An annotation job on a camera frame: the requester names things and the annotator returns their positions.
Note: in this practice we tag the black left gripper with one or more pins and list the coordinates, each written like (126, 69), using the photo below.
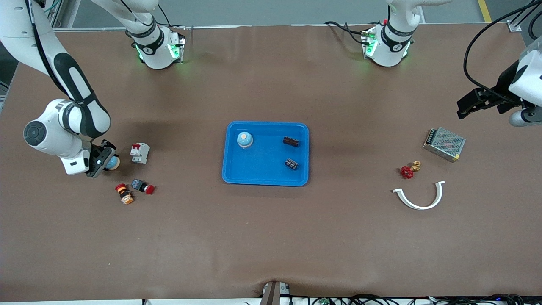
(504, 83)

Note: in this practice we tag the blue bell with cream button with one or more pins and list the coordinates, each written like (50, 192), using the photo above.
(244, 140)
(113, 163)

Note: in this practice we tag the black red rectangular component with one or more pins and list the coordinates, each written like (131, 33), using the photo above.
(290, 141)

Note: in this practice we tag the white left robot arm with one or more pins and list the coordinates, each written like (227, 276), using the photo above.
(389, 46)

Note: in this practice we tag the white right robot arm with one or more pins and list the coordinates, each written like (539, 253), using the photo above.
(55, 135)

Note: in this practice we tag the blue plastic tray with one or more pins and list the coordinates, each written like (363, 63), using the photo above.
(266, 165)

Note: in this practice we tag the white circuit breaker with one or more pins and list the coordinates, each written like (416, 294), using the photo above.
(139, 153)

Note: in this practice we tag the red orange emergency stop button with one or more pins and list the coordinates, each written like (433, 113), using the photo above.
(125, 195)

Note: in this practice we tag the metal mesh power supply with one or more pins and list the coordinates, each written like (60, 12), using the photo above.
(444, 144)

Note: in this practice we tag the red mushroom push button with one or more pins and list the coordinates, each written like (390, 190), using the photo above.
(149, 189)

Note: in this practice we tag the white half-round pipe clamp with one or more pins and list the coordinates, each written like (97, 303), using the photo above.
(417, 206)

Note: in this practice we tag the aluminium frame profile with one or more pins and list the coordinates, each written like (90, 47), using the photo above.
(72, 12)

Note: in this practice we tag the table edge bracket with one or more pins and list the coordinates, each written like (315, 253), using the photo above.
(273, 294)

